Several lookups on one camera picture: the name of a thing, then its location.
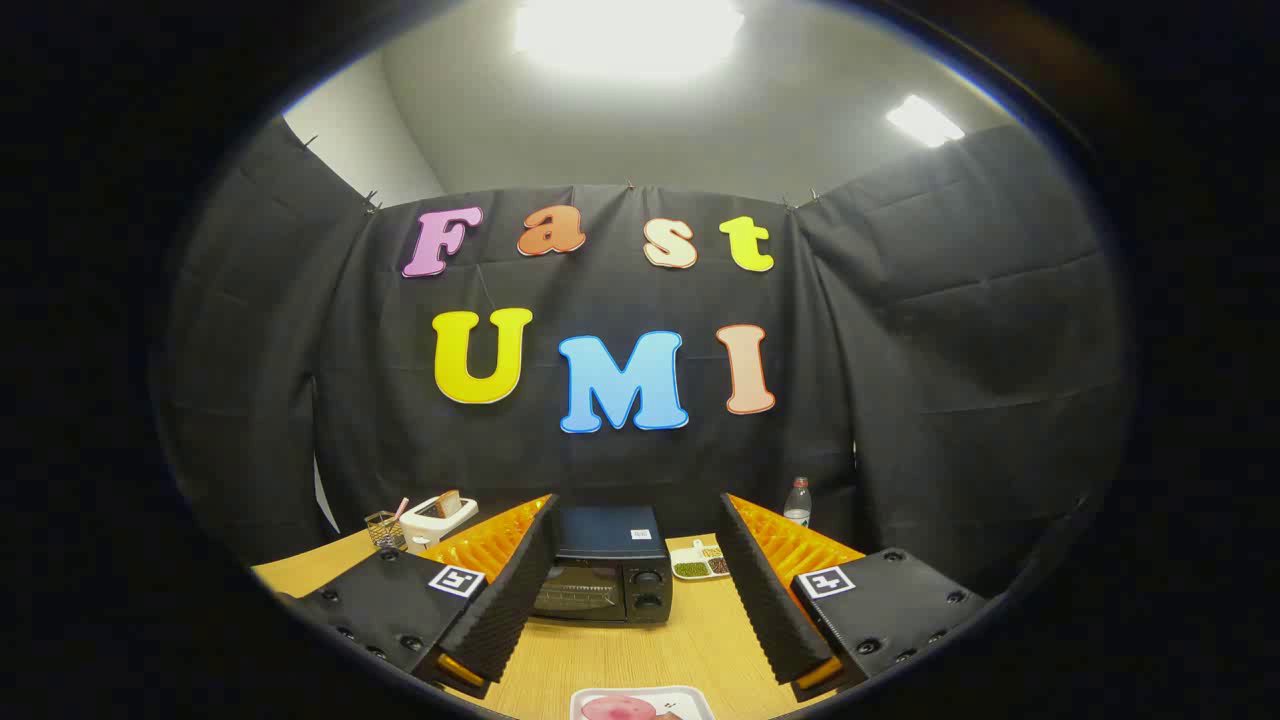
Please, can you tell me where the black backdrop cloth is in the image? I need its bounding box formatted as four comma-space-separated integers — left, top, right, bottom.
160, 115, 1131, 601

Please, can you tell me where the white square plate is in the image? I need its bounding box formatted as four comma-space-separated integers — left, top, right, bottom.
570, 686, 717, 720

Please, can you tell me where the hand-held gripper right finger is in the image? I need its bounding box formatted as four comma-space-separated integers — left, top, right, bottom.
718, 492, 991, 703

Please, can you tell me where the white divided bean dish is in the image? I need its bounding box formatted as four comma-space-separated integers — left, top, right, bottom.
668, 540, 731, 582

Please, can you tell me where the small ceiling light panel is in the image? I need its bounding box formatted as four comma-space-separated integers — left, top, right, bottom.
886, 95, 966, 149

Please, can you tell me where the white bread toaster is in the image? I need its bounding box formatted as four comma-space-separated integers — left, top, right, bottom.
399, 493, 479, 554

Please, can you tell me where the pink ham slice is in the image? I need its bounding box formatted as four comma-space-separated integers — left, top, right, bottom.
581, 696, 661, 720

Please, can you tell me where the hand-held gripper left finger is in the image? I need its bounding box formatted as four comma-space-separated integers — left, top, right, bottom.
275, 493, 561, 701

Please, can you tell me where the large ceiling light panel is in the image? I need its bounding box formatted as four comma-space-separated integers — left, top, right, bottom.
515, 0, 746, 76

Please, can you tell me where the black toaster oven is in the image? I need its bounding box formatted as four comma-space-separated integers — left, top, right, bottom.
532, 505, 674, 625

